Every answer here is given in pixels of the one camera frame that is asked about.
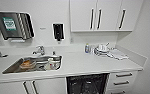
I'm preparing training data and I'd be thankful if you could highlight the small white bottle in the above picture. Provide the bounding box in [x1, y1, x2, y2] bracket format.
[89, 45, 96, 55]

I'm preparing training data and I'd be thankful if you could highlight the chrome sink knob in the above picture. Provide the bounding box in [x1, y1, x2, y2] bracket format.
[51, 50, 57, 56]

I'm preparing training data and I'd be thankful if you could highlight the black soap dispenser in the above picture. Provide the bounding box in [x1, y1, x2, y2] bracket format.
[52, 22, 66, 43]

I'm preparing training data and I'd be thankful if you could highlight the stack of white plates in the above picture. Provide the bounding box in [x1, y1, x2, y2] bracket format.
[94, 42, 111, 57]

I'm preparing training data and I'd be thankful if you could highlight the white cup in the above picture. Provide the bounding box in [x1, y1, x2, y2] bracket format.
[45, 56, 61, 71]

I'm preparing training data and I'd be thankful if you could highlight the chrome faucet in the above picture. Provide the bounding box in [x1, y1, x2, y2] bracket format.
[32, 45, 46, 57]

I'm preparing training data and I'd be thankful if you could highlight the orange bowl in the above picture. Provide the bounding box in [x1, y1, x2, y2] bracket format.
[19, 59, 34, 70]

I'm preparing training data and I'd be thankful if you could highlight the white three-drawer unit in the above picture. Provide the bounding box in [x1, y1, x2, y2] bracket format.
[105, 69, 139, 94]

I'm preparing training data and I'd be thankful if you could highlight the white two-door sink cabinet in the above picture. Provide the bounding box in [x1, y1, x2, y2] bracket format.
[0, 77, 68, 94]

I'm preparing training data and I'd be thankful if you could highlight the paper towel dispenser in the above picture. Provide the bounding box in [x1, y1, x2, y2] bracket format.
[0, 11, 36, 43]

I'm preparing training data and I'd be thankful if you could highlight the stainless steel sink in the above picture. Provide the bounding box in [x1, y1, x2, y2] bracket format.
[1, 54, 63, 75]

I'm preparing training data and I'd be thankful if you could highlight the white wall outlet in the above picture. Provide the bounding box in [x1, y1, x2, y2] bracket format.
[69, 36, 75, 44]

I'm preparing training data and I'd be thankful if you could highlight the white three-door wall cabinet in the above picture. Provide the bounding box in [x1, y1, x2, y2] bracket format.
[69, 0, 145, 34]

